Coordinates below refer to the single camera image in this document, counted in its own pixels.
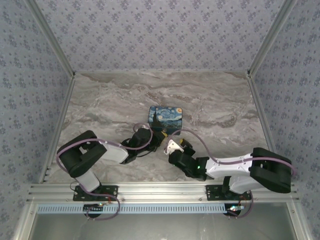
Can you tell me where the grey metal lower panel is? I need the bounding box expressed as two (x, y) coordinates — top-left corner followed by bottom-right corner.
(13, 201), (315, 240)

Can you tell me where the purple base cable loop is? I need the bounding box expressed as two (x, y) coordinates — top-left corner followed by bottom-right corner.
(69, 181), (121, 222)
(226, 189), (255, 220)

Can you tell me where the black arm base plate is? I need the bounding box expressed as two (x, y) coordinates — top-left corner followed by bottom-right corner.
(204, 184), (252, 202)
(72, 184), (119, 202)

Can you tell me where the wide aluminium mounting rail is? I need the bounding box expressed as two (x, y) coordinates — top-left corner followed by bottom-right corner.
(26, 182), (300, 204)

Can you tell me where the starry night print tin box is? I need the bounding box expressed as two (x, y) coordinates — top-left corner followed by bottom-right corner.
(147, 105), (184, 136)

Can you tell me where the aluminium corner post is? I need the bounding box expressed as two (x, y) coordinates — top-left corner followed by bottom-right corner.
(246, 0), (300, 77)
(26, 0), (77, 77)

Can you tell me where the slotted grey cable duct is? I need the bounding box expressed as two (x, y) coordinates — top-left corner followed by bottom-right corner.
(36, 203), (232, 215)

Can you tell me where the aluminium table side rail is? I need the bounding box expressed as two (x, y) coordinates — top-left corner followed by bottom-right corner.
(37, 74), (77, 185)
(246, 74), (276, 151)

